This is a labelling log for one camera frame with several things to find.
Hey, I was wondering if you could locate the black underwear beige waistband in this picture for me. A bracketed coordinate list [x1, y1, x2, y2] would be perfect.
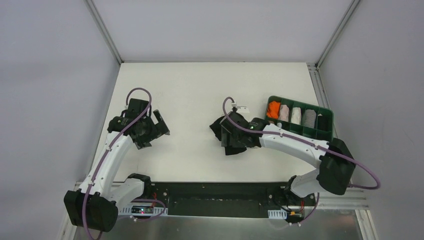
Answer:
[209, 116, 247, 156]

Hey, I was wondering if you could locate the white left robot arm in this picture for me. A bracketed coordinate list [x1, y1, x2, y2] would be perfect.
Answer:
[63, 98, 170, 232]

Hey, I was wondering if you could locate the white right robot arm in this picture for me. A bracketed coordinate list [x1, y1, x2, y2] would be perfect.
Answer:
[210, 112, 356, 205]

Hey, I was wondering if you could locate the orange rolled underwear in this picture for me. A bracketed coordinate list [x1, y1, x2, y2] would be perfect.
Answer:
[266, 101, 281, 119]

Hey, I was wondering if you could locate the pink rolled underwear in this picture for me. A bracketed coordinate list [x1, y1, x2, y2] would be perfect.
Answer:
[278, 104, 290, 122]

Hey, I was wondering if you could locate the white rolled underwear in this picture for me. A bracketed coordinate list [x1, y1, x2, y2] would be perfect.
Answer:
[290, 107, 302, 125]

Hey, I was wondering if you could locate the grey striped rolled underwear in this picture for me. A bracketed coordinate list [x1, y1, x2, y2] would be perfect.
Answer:
[303, 109, 317, 129]

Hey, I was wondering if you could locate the black rolled underwear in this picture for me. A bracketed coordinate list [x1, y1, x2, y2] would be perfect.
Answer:
[317, 114, 332, 132]

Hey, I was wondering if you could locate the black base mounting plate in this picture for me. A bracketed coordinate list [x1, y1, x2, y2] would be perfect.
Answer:
[124, 182, 316, 219]

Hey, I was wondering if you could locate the green compartment tray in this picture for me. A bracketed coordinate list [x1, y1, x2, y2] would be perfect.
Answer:
[265, 95, 334, 142]

